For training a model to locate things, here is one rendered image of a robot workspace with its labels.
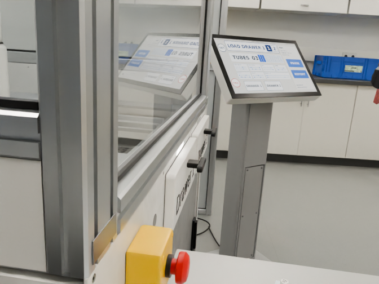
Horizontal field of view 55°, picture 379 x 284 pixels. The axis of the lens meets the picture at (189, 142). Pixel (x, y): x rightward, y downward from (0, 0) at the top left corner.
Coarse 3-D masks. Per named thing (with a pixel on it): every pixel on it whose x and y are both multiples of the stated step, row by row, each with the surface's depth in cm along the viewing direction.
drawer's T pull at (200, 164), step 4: (188, 160) 78; (192, 160) 78; (196, 160) 78; (200, 160) 78; (204, 160) 78; (188, 164) 76; (192, 164) 76; (196, 164) 76; (200, 164) 76; (204, 164) 77; (200, 168) 74; (200, 172) 74
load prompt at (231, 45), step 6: (228, 42) 153; (234, 42) 154; (240, 42) 156; (246, 42) 158; (252, 42) 160; (228, 48) 151; (234, 48) 153; (240, 48) 155; (246, 48) 156; (252, 48) 158; (258, 48) 160; (264, 48) 162; (270, 48) 164; (276, 48) 166
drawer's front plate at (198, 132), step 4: (204, 116) 118; (208, 116) 119; (204, 120) 112; (208, 120) 119; (200, 124) 106; (204, 124) 107; (208, 124) 121; (196, 128) 100; (200, 128) 100; (204, 128) 108; (196, 132) 96; (200, 132) 98; (192, 136) 94; (196, 136) 94; (200, 136) 99; (204, 136) 111; (200, 140) 100; (204, 140) 112; (200, 144) 101; (196, 148) 95; (200, 148) 102; (204, 148) 115; (196, 152) 95; (200, 152) 103; (204, 152) 116; (196, 156) 95; (200, 156) 104; (196, 168) 97
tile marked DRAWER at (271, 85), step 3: (264, 81) 152; (267, 81) 153; (270, 81) 154; (273, 81) 155; (276, 81) 156; (279, 81) 157; (267, 84) 152; (270, 84) 153; (273, 84) 154; (276, 84) 155; (279, 84) 156; (267, 87) 151; (270, 87) 152; (273, 87) 153; (276, 87) 154; (279, 87) 155; (282, 87) 156; (270, 90) 151; (273, 90) 152; (276, 90) 153; (279, 90) 154
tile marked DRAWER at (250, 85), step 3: (246, 81) 147; (249, 81) 148; (252, 81) 149; (255, 81) 150; (258, 81) 150; (246, 84) 146; (249, 84) 147; (252, 84) 148; (255, 84) 149; (258, 84) 150; (261, 84) 150; (246, 87) 146; (249, 87) 146; (252, 87) 147; (255, 87) 148; (258, 87) 149; (261, 87) 150; (249, 90) 146; (252, 90) 146; (255, 90) 147; (258, 90) 148; (261, 90) 149; (264, 90) 150
